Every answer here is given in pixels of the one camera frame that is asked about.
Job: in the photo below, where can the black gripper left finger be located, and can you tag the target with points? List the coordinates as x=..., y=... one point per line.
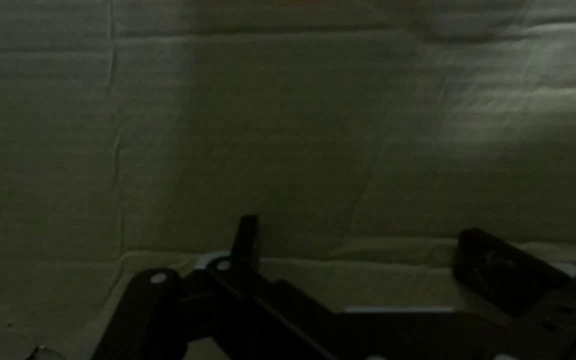
x=229, y=301

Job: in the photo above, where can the brown cardboard sheet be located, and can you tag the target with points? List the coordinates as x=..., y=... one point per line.
x=362, y=135

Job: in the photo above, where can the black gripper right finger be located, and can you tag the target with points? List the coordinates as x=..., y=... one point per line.
x=538, y=297

